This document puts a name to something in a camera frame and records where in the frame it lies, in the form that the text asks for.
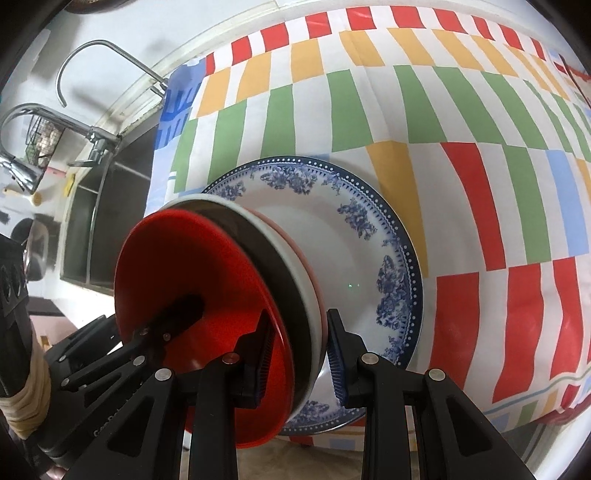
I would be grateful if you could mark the thin gooseneck faucet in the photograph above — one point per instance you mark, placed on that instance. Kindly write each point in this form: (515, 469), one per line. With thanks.
(92, 44)

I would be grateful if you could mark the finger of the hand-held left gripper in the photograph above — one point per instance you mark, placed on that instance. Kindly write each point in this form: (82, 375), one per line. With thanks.
(180, 314)
(83, 341)

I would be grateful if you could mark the white bowl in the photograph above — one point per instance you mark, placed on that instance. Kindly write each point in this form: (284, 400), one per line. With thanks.
(295, 277)

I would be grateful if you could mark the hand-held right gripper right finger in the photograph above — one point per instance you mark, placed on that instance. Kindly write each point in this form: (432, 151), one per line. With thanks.
(336, 360)

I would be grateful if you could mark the steel kitchen sink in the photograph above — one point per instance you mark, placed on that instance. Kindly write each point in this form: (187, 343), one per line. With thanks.
(106, 221)

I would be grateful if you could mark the pink bowl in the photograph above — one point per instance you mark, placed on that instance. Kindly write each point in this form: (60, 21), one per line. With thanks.
(316, 286)

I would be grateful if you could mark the blue floral plate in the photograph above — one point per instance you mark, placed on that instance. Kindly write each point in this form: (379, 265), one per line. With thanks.
(332, 240)

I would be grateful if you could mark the colourful striped cloth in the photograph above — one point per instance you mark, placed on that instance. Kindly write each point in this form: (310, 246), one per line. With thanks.
(461, 138)

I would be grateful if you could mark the yellow dish brush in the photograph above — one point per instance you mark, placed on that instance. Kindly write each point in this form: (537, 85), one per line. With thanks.
(27, 196)

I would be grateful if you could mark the tall chrome faucet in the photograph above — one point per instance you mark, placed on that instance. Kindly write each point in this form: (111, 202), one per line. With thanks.
(27, 115)

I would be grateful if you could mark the yellow sponge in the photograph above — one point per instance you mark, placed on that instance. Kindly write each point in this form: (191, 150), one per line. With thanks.
(69, 185)

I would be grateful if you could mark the red bowl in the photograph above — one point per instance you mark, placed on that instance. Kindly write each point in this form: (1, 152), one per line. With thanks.
(184, 267)

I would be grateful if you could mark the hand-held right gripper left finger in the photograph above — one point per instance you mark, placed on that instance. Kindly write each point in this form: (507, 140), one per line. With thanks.
(263, 364)

